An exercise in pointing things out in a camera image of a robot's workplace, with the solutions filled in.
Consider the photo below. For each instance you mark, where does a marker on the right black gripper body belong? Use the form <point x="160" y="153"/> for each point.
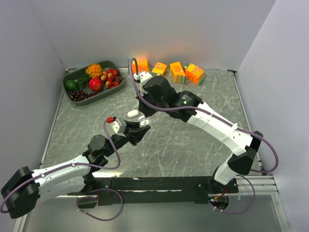
<point x="159" y="103"/>

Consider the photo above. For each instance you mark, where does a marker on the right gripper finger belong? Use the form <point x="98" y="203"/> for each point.
<point x="150" y="112"/>
<point x="142" y="107"/>

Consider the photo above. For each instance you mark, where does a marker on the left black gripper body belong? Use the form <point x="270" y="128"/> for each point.
<point x="119" y="140"/>

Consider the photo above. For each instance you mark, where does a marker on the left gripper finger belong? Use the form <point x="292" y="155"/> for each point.
<point x="136" y="134"/>
<point x="132" y="125"/>

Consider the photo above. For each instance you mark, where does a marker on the white oval earbud case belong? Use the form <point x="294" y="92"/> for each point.
<point x="133" y="113"/>

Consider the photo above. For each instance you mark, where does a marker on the white square charging case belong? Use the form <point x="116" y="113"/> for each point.
<point x="143" y="121"/>

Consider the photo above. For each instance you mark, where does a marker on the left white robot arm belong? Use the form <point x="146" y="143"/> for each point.
<point x="27" y="188"/>

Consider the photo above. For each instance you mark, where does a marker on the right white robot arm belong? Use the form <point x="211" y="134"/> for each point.
<point x="243" y="146"/>

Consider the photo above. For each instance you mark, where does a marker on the orange green box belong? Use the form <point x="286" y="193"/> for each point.
<point x="159" y="69"/>
<point x="142" y="65"/>
<point x="177" y="73"/>
<point x="194" y="73"/>

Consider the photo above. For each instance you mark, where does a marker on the red cherry bunch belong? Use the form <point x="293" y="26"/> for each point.
<point x="111" y="78"/>

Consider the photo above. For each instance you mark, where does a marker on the red pomegranate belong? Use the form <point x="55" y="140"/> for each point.
<point x="95" y="84"/>

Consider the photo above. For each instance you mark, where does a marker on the grey fruit tray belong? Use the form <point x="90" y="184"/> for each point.
<point x="100" y="94"/>

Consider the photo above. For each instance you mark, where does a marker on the dark grape bunch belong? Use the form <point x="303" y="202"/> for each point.
<point x="80" y="95"/>

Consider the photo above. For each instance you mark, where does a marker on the orange spiky fruit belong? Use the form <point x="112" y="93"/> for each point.
<point x="94" y="70"/>

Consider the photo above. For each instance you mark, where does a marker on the green leafy sprig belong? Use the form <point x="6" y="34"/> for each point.
<point x="82" y="81"/>

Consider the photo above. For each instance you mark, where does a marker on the green lime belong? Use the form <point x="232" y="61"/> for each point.
<point x="71" y="85"/>

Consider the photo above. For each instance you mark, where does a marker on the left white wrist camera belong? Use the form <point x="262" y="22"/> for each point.
<point x="118" y="125"/>

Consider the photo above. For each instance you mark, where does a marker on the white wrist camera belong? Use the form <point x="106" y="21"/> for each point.
<point x="118" y="125"/>
<point x="141" y="79"/>

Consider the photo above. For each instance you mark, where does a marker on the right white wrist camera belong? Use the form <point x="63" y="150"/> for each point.
<point x="141" y="79"/>

